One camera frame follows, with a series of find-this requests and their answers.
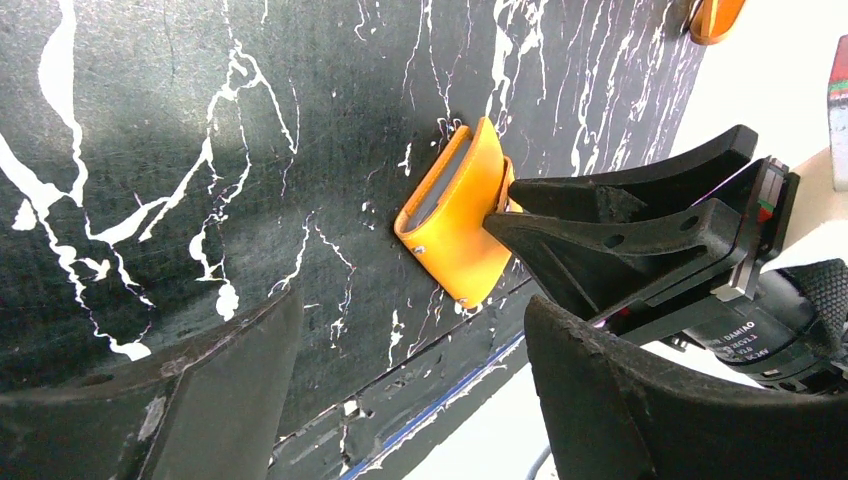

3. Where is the orange wooden rack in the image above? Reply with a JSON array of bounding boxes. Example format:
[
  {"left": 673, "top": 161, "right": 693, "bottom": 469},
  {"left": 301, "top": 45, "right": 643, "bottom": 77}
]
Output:
[{"left": 684, "top": 0, "right": 746, "bottom": 46}]

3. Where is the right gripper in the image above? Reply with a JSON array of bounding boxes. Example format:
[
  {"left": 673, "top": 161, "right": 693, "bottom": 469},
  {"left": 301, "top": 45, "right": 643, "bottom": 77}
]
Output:
[{"left": 484, "top": 125, "right": 847, "bottom": 395}]

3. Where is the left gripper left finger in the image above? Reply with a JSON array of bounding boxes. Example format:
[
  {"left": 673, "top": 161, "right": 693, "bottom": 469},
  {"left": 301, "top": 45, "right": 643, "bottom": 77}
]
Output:
[{"left": 1, "top": 287, "right": 303, "bottom": 479}]

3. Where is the orange card holder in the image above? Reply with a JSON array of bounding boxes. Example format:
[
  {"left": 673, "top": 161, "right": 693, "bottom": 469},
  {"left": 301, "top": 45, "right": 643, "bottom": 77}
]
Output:
[{"left": 394, "top": 117, "right": 522, "bottom": 309}]

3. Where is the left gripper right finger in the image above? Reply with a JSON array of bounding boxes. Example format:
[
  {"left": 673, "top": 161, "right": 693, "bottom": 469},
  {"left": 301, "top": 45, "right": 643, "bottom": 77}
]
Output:
[{"left": 524, "top": 295, "right": 847, "bottom": 479}]

